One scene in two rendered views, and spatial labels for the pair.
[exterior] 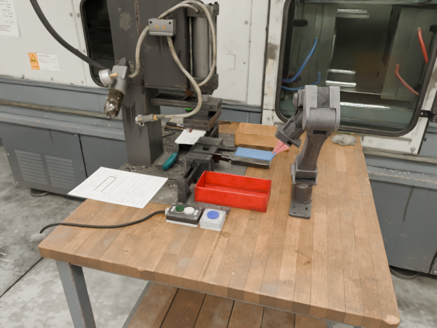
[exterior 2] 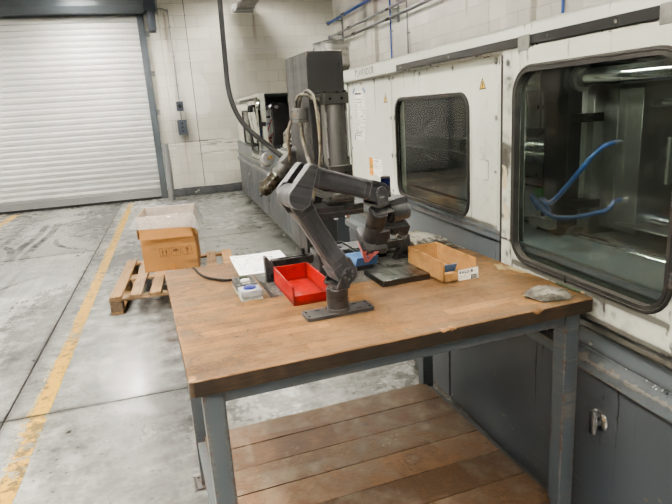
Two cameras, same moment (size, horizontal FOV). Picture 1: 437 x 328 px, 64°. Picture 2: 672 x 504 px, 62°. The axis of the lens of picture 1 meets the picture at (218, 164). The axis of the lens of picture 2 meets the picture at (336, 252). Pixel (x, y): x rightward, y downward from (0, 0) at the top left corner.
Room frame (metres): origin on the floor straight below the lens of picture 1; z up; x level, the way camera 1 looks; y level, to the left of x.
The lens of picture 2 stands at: (0.20, -1.56, 1.47)
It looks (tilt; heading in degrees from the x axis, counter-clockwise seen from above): 15 degrees down; 57
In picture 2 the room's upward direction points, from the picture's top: 4 degrees counter-clockwise
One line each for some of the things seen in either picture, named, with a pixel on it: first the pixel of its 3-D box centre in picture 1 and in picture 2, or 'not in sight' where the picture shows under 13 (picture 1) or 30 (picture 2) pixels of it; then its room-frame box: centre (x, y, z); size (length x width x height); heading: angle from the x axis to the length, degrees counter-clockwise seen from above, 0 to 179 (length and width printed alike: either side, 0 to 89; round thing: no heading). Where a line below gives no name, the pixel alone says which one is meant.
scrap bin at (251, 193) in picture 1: (233, 190); (301, 282); (1.05, -0.05, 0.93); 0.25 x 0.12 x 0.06; 75
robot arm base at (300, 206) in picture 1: (302, 191); (337, 299); (1.02, -0.29, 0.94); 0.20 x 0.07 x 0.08; 165
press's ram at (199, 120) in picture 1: (185, 88); (326, 177); (1.28, 0.13, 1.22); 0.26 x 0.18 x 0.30; 75
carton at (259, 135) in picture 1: (263, 136); (441, 262); (1.51, -0.21, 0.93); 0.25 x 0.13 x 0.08; 75
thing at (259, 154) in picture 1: (256, 151); (358, 255); (1.21, -0.14, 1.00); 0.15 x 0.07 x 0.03; 76
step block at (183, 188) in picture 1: (184, 187); (274, 267); (1.04, 0.12, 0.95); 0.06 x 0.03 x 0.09; 165
